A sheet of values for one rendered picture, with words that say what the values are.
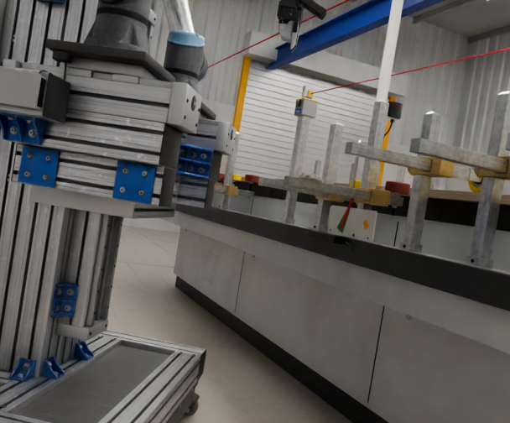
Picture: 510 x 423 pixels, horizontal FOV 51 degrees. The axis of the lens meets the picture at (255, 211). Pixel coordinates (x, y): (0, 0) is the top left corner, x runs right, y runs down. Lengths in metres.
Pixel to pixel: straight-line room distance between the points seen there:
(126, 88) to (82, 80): 0.10
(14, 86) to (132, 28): 0.29
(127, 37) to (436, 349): 1.27
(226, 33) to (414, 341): 8.57
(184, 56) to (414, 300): 1.00
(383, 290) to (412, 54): 10.40
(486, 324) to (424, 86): 10.72
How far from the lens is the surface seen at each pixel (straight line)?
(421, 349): 1.86
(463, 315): 1.46
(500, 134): 1.43
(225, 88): 9.77
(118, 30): 1.26
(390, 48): 3.59
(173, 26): 1.93
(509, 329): 1.37
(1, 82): 1.20
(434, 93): 12.14
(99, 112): 1.22
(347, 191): 1.69
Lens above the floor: 0.77
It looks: 1 degrees down
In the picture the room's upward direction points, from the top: 9 degrees clockwise
